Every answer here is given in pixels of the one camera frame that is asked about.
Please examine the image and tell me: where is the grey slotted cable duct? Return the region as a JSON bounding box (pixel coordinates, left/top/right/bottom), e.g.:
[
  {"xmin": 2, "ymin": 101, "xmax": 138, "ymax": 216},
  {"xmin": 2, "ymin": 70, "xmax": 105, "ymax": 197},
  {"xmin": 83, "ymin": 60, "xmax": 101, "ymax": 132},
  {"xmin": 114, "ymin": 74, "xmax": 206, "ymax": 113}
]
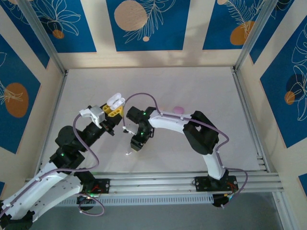
[{"xmin": 55, "ymin": 194, "xmax": 214, "ymax": 208}]

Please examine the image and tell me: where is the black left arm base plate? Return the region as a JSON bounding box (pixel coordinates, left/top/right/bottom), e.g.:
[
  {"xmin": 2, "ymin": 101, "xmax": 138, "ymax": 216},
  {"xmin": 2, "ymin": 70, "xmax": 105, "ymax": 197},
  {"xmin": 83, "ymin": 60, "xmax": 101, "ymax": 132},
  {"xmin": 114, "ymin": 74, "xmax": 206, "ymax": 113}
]
[{"xmin": 71, "ymin": 178, "xmax": 111, "ymax": 195}]

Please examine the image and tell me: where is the black connector module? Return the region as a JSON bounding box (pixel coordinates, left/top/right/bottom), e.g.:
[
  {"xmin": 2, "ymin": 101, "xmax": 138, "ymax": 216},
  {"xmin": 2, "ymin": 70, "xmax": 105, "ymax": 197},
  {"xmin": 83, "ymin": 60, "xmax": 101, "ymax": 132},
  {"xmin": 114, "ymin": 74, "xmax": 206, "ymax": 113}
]
[
  {"xmin": 212, "ymin": 193, "xmax": 237, "ymax": 208},
  {"xmin": 76, "ymin": 194, "xmax": 99, "ymax": 211}
]

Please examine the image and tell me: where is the aluminium frame post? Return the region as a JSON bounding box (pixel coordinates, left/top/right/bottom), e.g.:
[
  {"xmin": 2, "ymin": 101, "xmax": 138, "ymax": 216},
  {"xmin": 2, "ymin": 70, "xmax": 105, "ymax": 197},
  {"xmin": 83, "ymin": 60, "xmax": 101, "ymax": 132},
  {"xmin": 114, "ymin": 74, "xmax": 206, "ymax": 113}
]
[
  {"xmin": 234, "ymin": 0, "xmax": 295, "ymax": 72},
  {"xmin": 18, "ymin": 0, "xmax": 68, "ymax": 75}
]

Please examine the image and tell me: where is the aluminium side rail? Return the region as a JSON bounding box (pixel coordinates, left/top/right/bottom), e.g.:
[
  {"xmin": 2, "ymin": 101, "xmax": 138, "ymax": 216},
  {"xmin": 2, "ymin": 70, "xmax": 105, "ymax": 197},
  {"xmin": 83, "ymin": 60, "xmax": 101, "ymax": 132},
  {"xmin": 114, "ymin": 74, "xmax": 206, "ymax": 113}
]
[
  {"xmin": 231, "ymin": 68, "xmax": 271, "ymax": 172},
  {"xmin": 35, "ymin": 70, "xmax": 70, "ymax": 178}
]

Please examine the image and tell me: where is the aluminium mounting rail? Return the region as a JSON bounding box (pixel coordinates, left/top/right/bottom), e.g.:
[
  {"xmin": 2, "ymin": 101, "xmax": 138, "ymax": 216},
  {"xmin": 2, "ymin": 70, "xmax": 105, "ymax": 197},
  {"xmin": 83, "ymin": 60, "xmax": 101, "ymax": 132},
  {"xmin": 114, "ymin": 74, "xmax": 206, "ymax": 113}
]
[{"xmin": 20, "ymin": 170, "xmax": 285, "ymax": 197}]

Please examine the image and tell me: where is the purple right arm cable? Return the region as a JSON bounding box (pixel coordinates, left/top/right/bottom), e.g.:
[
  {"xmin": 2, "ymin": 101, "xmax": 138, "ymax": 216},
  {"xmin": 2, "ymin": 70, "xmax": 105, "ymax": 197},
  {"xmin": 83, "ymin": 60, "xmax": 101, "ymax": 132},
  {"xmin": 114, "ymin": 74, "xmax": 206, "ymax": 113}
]
[{"xmin": 121, "ymin": 92, "xmax": 249, "ymax": 196}]

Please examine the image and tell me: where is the white earbud charging case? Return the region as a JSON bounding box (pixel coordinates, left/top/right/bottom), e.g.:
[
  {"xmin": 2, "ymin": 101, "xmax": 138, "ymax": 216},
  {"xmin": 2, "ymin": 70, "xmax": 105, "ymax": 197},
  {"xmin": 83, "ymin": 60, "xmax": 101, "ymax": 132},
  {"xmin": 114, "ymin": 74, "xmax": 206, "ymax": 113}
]
[{"xmin": 107, "ymin": 92, "xmax": 127, "ymax": 107}]

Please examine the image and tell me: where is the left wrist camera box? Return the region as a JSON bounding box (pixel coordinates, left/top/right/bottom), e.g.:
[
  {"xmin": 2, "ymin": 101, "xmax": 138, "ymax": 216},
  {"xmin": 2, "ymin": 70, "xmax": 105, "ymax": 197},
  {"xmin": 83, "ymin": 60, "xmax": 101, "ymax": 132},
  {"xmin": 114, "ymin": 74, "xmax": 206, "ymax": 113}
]
[{"xmin": 79, "ymin": 104, "xmax": 107, "ymax": 129}]

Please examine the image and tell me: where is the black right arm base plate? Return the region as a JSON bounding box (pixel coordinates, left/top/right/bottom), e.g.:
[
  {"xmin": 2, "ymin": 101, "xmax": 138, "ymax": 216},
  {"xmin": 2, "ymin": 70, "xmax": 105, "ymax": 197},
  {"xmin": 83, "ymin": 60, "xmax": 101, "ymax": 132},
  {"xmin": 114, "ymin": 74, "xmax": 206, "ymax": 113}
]
[{"xmin": 193, "ymin": 176, "xmax": 239, "ymax": 192}]

